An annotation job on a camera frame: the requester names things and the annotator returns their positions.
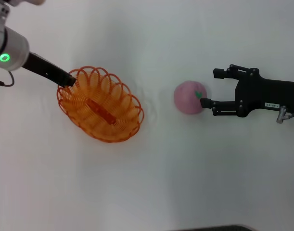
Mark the pink plush peach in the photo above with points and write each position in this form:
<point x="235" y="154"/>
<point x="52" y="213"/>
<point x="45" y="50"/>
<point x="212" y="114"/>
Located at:
<point x="187" y="98"/>

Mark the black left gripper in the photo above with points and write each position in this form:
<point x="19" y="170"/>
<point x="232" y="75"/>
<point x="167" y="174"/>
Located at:
<point x="43" y="68"/>

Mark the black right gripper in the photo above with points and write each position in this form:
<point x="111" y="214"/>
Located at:
<point x="262" y="96"/>

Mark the black robot torso edge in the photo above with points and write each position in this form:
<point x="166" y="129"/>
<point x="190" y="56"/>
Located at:
<point x="216" y="229"/>

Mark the orange woven plastic basket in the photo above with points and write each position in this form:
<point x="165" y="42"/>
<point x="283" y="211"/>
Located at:
<point x="101" y="111"/>

